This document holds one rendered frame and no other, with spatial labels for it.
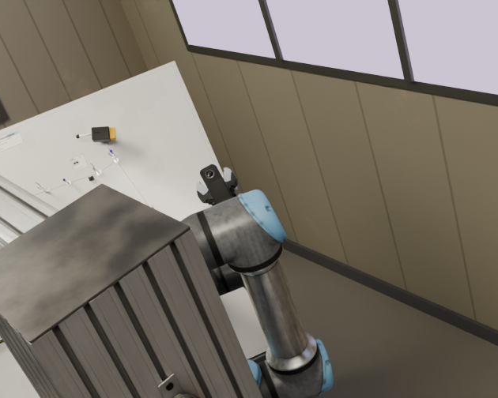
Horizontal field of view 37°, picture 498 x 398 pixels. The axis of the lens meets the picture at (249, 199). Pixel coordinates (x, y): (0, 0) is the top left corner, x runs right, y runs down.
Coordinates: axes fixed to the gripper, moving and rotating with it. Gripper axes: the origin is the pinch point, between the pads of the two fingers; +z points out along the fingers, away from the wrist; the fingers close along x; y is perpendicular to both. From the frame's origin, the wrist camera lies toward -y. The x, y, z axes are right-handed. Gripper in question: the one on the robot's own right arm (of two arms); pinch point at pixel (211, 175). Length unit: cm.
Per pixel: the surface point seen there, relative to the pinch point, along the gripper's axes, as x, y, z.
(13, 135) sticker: -53, -16, 62
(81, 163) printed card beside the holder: -38, 0, 52
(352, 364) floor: 9, 161, 72
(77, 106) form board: -30, -14, 64
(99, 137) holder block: -27, -7, 48
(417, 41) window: 85, 23, 59
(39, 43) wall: -55, 1, 231
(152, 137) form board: -13, 4, 53
